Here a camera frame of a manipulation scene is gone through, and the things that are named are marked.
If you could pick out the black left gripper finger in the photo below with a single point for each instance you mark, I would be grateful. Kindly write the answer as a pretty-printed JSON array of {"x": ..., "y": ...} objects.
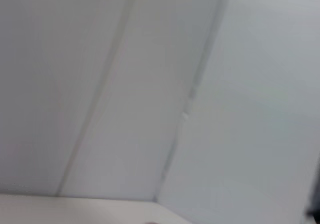
[{"x": 316, "y": 209}]

